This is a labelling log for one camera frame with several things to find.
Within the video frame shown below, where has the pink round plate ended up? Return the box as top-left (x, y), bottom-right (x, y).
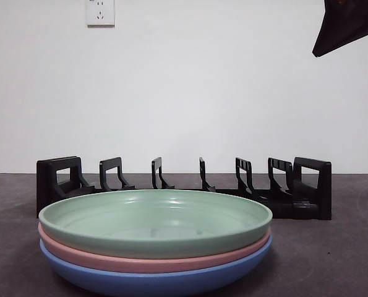
top-left (37, 222), bottom-right (272, 275)

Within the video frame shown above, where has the blue round plate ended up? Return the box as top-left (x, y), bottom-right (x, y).
top-left (39, 233), bottom-right (274, 297)

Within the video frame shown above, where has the green round plate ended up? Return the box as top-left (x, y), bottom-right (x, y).
top-left (38, 189), bottom-right (274, 260)

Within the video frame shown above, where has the black plastic dish rack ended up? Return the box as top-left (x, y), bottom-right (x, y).
top-left (36, 155), bottom-right (333, 221)

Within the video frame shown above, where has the white wall socket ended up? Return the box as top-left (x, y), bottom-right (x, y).
top-left (86, 0), bottom-right (116, 28)

